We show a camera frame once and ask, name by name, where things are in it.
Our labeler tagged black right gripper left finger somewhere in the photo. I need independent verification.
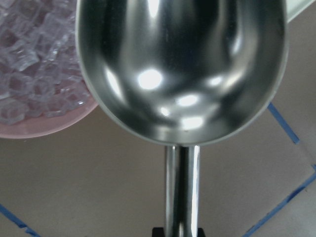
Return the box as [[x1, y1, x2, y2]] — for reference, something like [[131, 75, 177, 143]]
[[152, 227, 166, 237]]

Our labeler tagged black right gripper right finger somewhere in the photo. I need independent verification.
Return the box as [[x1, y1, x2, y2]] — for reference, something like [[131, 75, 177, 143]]
[[197, 228, 205, 237]]

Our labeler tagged stainless steel ice scoop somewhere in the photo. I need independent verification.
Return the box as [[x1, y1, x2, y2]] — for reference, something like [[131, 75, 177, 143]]
[[76, 0, 288, 237]]

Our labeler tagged pile of clear ice cubes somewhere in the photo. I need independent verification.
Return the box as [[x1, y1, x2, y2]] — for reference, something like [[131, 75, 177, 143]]
[[0, 0, 90, 125]]

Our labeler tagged pink bowl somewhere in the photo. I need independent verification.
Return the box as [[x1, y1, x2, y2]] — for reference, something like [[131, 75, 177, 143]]
[[0, 98, 98, 139]]

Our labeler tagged cream bear serving tray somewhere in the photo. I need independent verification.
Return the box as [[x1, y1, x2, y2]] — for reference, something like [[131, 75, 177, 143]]
[[285, 0, 314, 23]]

